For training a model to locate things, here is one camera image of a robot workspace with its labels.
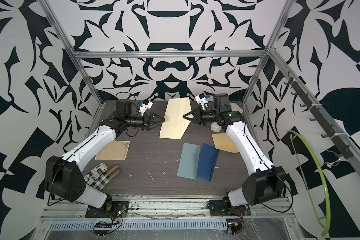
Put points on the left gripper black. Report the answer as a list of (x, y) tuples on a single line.
[(152, 116)]

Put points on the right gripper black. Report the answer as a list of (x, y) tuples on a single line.
[(198, 118)]

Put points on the pale yellow envelope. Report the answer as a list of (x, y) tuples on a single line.
[(175, 125)]

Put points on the tan yellow envelope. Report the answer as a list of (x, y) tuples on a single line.
[(224, 143)]

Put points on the cream letter paper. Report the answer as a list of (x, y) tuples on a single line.
[(114, 151)]

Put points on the light blue envelope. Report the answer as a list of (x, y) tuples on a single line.
[(188, 167)]

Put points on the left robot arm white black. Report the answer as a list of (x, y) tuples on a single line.
[(64, 174)]

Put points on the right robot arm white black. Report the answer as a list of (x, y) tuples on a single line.
[(265, 182)]

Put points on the dark blue envelope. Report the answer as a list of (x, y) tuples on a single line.
[(207, 162)]

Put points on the white teddy bear pink shirt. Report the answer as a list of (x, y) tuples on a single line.
[(235, 107)]

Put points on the plaid checkered tube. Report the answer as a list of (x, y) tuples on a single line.
[(106, 177)]

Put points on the left black connector board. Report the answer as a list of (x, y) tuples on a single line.
[(102, 228)]

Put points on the black connector board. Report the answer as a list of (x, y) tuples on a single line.
[(234, 228), (102, 228)]

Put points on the right black connector board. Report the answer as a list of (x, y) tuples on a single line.
[(234, 228)]

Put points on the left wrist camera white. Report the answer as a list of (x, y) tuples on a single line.
[(145, 105)]

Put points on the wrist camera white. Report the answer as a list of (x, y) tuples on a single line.
[(203, 100), (145, 105)]

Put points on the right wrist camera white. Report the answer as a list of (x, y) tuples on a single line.
[(203, 100)]

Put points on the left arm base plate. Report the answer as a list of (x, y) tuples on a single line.
[(110, 209)]

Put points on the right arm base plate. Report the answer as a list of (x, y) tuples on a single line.
[(220, 208)]

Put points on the white cable duct strip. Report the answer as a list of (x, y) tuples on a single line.
[(192, 224)]

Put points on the black hook rack rail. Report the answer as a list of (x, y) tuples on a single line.
[(320, 115)]

